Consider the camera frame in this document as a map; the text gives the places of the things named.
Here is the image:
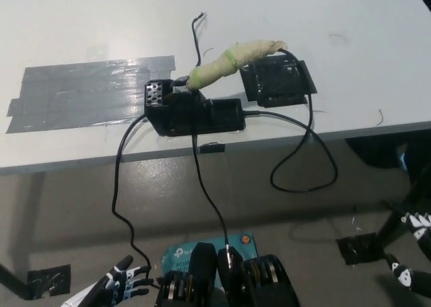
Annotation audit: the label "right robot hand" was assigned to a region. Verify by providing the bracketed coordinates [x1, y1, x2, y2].
[383, 211, 431, 300]

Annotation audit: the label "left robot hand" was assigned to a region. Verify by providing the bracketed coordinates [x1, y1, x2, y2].
[97, 255, 154, 303]

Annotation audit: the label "black soldering iron cable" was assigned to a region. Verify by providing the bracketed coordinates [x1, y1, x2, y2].
[242, 47, 339, 193]

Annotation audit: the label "soldering iron with taped handle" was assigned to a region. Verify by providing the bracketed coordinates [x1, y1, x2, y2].
[187, 39, 290, 92]

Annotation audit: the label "black robot torso blocks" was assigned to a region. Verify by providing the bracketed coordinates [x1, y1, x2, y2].
[154, 241, 300, 307]

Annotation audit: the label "black soldering station base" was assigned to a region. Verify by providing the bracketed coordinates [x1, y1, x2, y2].
[144, 75, 245, 138]

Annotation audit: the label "teal tp-link box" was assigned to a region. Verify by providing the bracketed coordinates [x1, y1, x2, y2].
[161, 232, 259, 284]

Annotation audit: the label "black floor tape patch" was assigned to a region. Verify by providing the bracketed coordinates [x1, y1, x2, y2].
[336, 232, 388, 265]
[26, 263, 71, 300]

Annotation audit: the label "small black tape strip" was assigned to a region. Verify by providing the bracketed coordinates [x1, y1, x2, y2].
[199, 142, 226, 154]

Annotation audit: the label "black power cable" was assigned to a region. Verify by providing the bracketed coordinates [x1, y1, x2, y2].
[110, 114, 162, 289]

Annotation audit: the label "black cable with metal plug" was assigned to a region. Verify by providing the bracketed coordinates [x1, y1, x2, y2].
[192, 133, 235, 273]

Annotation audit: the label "grey duct tape patch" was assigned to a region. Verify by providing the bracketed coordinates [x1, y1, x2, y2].
[5, 53, 177, 135]

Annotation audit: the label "thin black frayed cable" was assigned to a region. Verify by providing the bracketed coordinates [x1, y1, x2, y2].
[191, 12, 207, 67]

